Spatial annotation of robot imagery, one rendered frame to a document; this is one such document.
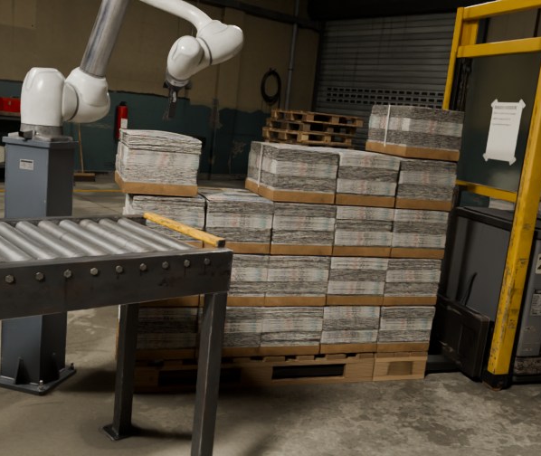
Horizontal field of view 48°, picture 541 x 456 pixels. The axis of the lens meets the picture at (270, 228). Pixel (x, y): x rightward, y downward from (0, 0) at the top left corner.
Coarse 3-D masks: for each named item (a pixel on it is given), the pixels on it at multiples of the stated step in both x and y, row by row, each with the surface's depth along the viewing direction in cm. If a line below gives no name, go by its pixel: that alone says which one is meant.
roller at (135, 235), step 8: (104, 224) 195; (112, 224) 193; (120, 224) 192; (120, 232) 187; (128, 232) 184; (136, 232) 184; (136, 240) 179; (144, 240) 177; (152, 240) 175; (152, 248) 172; (160, 248) 170; (168, 248) 168
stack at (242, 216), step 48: (240, 192) 278; (192, 240) 249; (240, 240) 255; (288, 240) 262; (336, 240) 270; (384, 240) 278; (240, 288) 260; (288, 288) 267; (336, 288) 274; (144, 336) 251; (192, 336) 257; (240, 336) 264; (288, 336) 272; (336, 336) 280; (144, 384) 254; (192, 384) 263; (240, 384) 269; (288, 384) 276
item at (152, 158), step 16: (128, 144) 231; (144, 144) 233; (160, 144) 235; (176, 144) 237; (192, 144) 239; (128, 160) 233; (144, 160) 235; (160, 160) 238; (176, 160) 239; (192, 160) 241; (128, 176) 235; (144, 176) 236; (160, 176) 239; (176, 176) 240; (192, 176) 242
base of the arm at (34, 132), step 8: (24, 128) 232; (32, 128) 232; (40, 128) 233; (48, 128) 234; (56, 128) 237; (8, 136) 234; (16, 136) 234; (24, 136) 228; (32, 136) 232; (40, 136) 232; (48, 136) 233; (56, 136) 237; (64, 136) 242
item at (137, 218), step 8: (48, 216) 193; (56, 216) 194; (64, 216) 195; (72, 216) 197; (80, 216) 198; (88, 216) 199; (96, 216) 201; (104, 216) 202; (112, 216) 204; (120, 216) 205; (128, 216) 207; (136, 216) 208; (56, 224) 190; (144, 224) 210
